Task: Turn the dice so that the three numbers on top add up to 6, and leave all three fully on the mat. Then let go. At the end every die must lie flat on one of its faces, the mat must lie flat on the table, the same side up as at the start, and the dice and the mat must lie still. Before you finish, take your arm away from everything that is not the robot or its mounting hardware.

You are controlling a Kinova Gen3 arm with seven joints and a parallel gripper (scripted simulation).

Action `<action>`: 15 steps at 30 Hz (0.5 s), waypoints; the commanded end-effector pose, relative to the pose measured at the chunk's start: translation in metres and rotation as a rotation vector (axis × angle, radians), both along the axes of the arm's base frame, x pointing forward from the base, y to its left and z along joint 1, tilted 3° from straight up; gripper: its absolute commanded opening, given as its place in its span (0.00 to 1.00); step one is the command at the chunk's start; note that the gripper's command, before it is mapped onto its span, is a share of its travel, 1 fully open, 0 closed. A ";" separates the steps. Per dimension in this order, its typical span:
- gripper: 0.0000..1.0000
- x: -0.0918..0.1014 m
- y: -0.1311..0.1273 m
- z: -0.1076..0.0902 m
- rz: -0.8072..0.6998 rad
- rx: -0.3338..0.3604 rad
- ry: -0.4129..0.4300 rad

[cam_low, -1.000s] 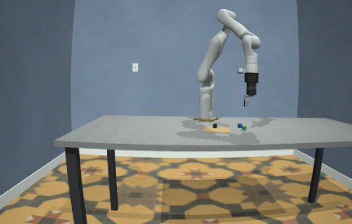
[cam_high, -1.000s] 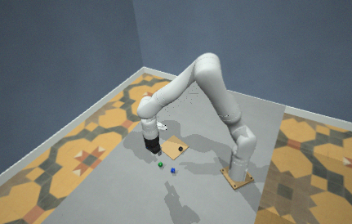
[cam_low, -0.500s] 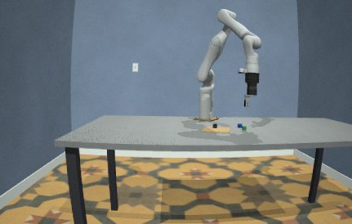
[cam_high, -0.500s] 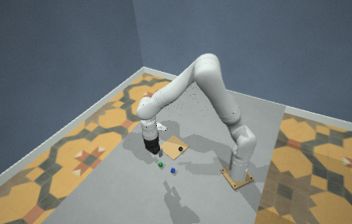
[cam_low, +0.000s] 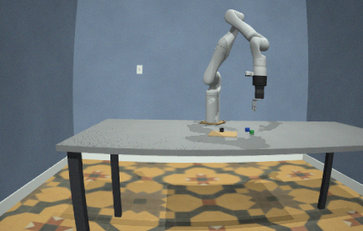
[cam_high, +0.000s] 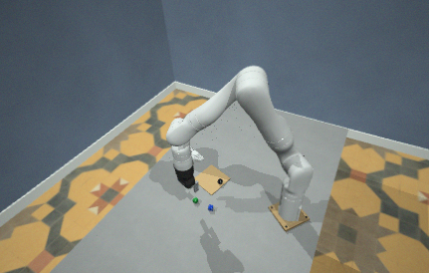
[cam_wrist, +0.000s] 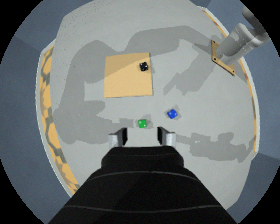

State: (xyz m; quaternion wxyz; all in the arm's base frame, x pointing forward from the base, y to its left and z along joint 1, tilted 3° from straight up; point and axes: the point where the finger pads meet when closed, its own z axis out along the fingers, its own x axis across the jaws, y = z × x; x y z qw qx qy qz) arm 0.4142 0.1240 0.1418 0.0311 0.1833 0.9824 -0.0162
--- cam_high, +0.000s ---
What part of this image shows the tan square mat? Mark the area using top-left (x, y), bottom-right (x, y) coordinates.
top-left (195, 164), bottom-right (231, 195)

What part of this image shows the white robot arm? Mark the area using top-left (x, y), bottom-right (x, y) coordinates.
top-left (166, 66), bottom-right (314, 221)

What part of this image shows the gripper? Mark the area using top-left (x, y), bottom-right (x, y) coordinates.
top-left (173, 147), bottom-right (204, 192)

